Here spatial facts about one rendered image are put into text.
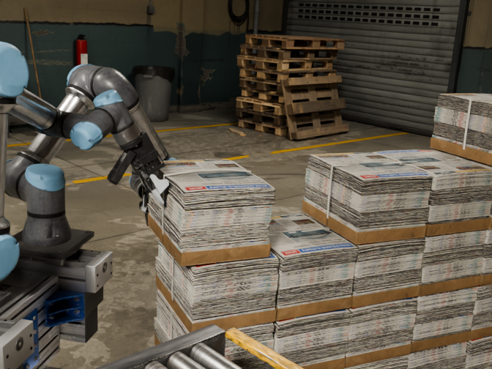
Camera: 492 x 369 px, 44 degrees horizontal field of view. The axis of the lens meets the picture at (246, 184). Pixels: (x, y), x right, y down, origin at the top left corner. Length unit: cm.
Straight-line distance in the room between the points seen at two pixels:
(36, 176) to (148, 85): 692
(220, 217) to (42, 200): 56
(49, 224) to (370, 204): 103
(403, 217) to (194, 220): 76
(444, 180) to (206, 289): 91
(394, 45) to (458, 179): 750
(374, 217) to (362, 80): 799
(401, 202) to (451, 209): 22
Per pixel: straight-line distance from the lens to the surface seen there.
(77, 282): 201
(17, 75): 144
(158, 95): 886
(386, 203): 210
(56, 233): 202
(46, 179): 197
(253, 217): 183
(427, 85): 937
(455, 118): 256
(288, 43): 823
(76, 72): 224
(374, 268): 216
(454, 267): 240
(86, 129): 170
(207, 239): 180
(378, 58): 985
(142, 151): 185
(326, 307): 211
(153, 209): 204
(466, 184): 230
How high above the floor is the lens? 154
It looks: 15 degrees down
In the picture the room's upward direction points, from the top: 3 degrees clockwise
